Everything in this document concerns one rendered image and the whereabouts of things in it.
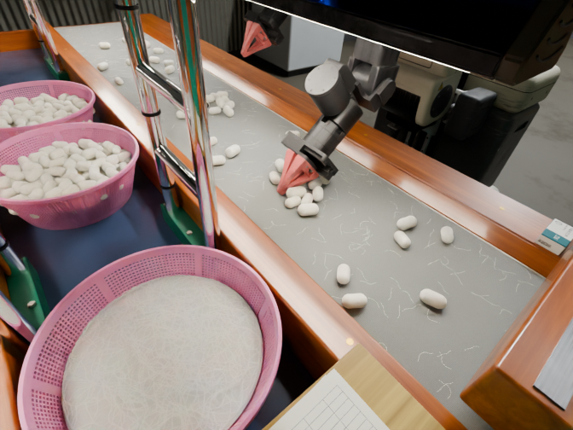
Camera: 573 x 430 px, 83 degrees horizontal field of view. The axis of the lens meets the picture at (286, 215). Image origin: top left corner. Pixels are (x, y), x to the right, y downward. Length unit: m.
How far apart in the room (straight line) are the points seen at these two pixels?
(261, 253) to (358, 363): 0.19
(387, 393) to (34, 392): 0.35
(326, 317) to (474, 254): 0.29
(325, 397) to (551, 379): 0.19
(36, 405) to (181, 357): 0.14
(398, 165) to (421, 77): 0.48
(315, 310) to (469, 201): 0.37
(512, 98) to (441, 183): 0.69
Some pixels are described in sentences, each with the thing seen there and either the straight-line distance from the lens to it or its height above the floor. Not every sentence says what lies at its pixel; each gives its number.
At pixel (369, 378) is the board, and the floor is 0.78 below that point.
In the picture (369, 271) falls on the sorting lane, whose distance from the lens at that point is 0.50.
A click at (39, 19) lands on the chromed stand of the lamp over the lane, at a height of 0.86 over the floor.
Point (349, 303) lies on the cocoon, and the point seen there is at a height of 0.76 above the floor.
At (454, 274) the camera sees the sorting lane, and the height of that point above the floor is 0.74.
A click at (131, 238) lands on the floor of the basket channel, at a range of 0.65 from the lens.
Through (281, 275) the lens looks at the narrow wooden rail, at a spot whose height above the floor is 0.77.
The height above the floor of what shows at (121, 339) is 0.73.
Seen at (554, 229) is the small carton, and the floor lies 0.78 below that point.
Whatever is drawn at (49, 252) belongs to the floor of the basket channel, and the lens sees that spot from 0.68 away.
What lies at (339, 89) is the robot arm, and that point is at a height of 0.93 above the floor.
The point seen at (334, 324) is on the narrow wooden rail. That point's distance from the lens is 0.41.
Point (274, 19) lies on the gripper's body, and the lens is 0.94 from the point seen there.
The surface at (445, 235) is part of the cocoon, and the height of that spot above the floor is 0.76.
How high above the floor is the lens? 1.11
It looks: 42 degrees down
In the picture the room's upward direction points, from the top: 5 degrees clockwise
